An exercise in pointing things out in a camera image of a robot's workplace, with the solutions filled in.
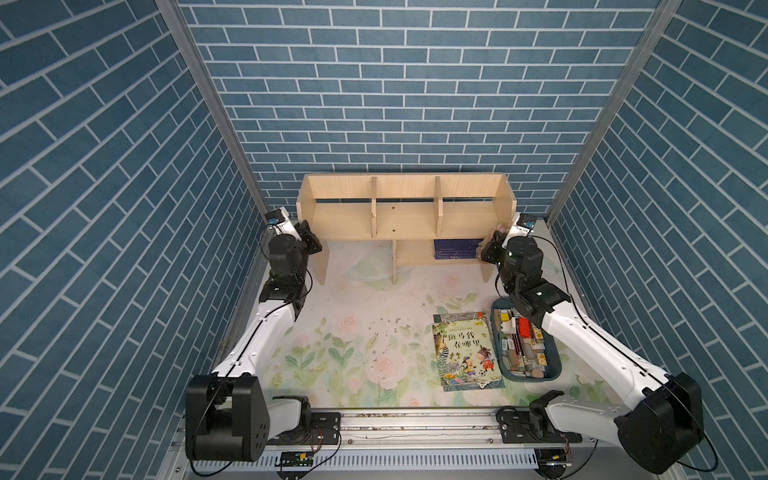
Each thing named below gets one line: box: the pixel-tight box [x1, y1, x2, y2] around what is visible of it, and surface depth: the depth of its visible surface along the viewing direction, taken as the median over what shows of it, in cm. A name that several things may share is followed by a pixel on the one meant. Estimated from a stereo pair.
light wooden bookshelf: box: [296, 173, 517, 285], surface depth 88 cm
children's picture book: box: [432, 311, 505, 392], surface depth 86 cm
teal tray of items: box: [491, 297, 562, 383], surface depth 85 cm
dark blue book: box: [434, 238, 484, 260], surface depth 95 cm
